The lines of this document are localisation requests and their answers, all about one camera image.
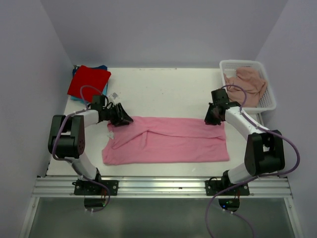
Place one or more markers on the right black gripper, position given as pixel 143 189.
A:
pixel 208 120

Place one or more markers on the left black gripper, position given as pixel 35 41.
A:
pixel 122 118

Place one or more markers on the pink t shirt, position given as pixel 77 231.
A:
pixel 165 140

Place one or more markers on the beige t shirt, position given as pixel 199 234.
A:
pixel 250 80

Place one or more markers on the white plastic basket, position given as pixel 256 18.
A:
pixel 267 102

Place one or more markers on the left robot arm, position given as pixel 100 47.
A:
pixel 67 143

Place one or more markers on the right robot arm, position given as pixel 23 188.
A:
pixel 264 153

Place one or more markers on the teal folded t shirt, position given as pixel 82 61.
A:
pixel 105 89

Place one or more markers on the red folded t shirt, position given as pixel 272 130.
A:
pixel 89 92

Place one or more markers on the dark blue folded t shirt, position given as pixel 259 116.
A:
pixel 76 67

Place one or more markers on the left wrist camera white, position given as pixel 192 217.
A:
pixel 114 95

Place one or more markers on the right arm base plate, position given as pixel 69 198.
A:
pixel 215 185

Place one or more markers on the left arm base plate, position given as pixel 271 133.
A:
pixel 97 187

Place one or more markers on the aluminium mounting rail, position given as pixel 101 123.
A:
pixel 178 180

